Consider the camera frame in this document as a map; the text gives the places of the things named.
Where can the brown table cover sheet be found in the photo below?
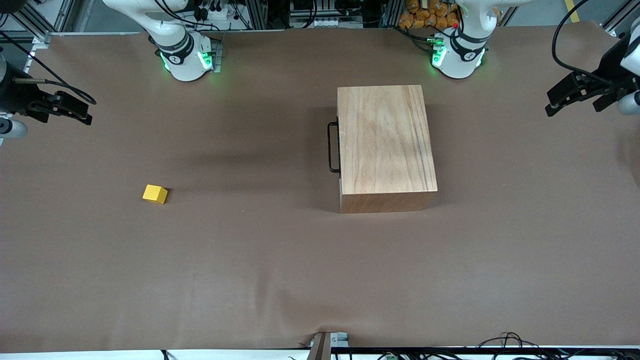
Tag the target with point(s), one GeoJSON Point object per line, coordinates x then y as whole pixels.
{"type": "Point", "coordinates": [200, 275]}

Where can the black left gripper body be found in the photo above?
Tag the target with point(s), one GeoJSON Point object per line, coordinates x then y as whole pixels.
{"type": "Point", "coordinates": [611, 65]}

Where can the yellow wooden block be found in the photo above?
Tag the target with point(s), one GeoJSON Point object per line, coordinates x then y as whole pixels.
{"type": "Point", "coordinates": [154, 194]}

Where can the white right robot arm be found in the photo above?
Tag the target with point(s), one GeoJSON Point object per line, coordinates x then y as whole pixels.
{"type": "Point", "coordinates": [182, 60]}

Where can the white power strip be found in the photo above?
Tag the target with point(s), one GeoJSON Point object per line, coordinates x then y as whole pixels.
{"type": "Point", "coordinates": [330, 23]}

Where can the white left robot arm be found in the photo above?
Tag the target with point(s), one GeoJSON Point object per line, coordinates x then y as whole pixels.
{"type": "Point", "coordinates": [462, 60]}

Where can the bag of orange items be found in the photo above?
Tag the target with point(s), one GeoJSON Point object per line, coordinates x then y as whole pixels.
{"type": "Point", "coordinates": [425, 15]}

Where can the aluminium frame post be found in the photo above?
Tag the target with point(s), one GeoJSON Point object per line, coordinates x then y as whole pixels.
{"type": "Point", "coordinates": [256, 15]}

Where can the metal table edge bracket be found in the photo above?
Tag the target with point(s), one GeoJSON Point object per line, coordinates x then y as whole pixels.
{"type": "Point", "coordinates": [320, 347]}

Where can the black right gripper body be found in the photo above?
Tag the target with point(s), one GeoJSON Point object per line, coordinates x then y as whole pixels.
{"type": "Point", "coordinates": [14, 95]}

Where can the power strip with black plugs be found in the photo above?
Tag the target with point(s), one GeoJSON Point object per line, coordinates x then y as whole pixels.
{"type": "Point", "coordinates": [215, 12]}

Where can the grey metal base plate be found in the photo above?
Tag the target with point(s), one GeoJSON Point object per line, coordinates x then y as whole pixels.
{"type": "Point", "coordinates": [217, 52]}

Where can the wooden drawer cabinet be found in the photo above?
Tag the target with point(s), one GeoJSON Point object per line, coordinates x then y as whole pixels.
{"type": "Point", "coordinates": [385, 145]}

